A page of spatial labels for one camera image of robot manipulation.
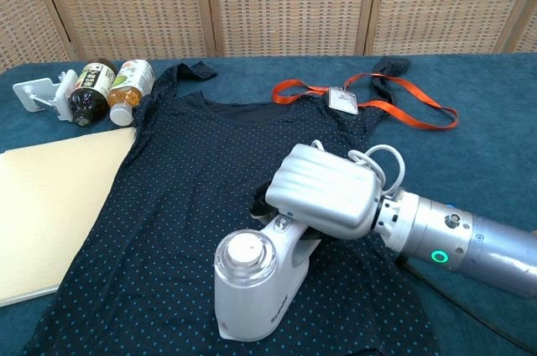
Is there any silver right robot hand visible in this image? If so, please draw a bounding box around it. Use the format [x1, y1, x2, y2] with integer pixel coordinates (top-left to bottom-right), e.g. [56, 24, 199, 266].
[251, 143, 383, 242]

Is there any white looped cable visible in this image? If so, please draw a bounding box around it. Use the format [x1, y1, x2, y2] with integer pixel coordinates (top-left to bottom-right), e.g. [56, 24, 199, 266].
[310, 139, 407, 198]

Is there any white handheld garment steamer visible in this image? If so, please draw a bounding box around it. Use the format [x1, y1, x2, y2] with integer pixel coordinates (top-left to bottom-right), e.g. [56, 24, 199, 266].
[213, 211, 324, 343]

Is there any navy polka dot shirt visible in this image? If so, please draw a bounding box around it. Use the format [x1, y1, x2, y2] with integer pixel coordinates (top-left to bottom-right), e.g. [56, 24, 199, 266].
[18, 56, 444, 356]

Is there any clear ID badge holder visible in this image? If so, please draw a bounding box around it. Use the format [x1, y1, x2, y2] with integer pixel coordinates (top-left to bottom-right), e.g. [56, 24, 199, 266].
[327, 86, 360, 116]

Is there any woven folding screen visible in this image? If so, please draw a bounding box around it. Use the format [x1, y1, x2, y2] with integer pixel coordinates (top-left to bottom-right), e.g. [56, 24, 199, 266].
[0, 0, 537, 74]

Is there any amber tea bottle green label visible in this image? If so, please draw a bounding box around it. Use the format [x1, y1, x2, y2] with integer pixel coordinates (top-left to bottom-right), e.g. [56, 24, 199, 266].
[107, 59, 156, 126]

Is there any dark tea bottle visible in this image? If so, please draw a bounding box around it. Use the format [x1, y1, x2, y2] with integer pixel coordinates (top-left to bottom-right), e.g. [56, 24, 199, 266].
[68, 58, 118, 127]

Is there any cream folder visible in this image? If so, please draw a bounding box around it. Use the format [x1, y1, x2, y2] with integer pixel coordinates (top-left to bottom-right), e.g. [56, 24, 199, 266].
[0, 126, 138, 296]

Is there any orange lanyard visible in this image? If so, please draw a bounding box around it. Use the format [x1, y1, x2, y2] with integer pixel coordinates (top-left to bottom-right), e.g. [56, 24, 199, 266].
[271, 73, 459, 131]

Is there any white plastic bracket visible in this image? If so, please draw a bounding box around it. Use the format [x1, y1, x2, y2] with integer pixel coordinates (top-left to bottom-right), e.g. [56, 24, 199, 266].
[12, 70, 81, 122]

